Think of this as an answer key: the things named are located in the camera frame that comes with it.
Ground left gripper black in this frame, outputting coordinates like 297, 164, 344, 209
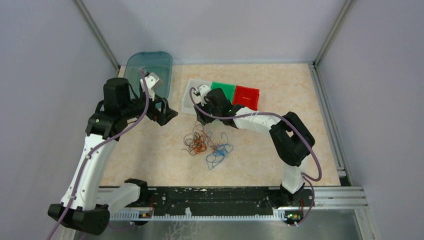
121, 87, 179, 126

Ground blue cable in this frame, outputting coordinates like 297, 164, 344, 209
205, 132, 234, 171

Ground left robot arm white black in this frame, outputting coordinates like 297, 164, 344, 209
47, 73, 178, 236

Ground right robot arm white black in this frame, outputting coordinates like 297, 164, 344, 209
188, 84, 318, 206

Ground white plastic bin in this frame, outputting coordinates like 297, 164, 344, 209
180, 78, 212, 115

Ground green plastic bin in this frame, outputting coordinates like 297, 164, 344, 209
210, 81, 236, 103

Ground red plastic bin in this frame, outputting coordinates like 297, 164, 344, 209
232, 85, 260, 111

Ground teal transparent plastic tray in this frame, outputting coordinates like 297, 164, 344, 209
123, 51, 173, 99

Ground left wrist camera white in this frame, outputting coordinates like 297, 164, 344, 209
140, 72, 162, 101

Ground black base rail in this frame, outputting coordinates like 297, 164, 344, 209
129, 186, 305, 217

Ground white cable duct strip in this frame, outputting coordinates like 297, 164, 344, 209
110, 209, 301, 222

